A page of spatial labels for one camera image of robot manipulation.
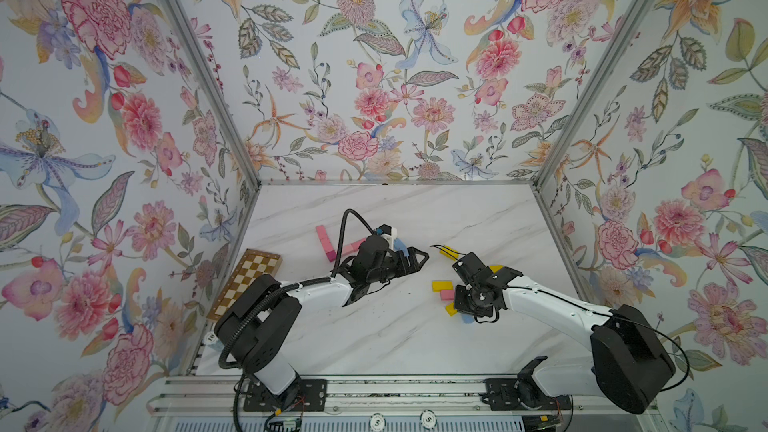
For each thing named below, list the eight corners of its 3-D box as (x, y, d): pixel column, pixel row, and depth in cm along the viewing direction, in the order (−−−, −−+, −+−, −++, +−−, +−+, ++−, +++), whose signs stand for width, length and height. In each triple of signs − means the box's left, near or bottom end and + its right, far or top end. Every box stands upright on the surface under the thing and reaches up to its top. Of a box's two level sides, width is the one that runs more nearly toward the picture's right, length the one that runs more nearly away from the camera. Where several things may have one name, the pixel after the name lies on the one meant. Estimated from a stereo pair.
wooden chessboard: (211, 320, 88) (205, 316, 85) (249, 253, 103) (245, 248, 100) (250, 328, 87) (245, 324, 84) (282, 259, 101) (280, 254, 99)
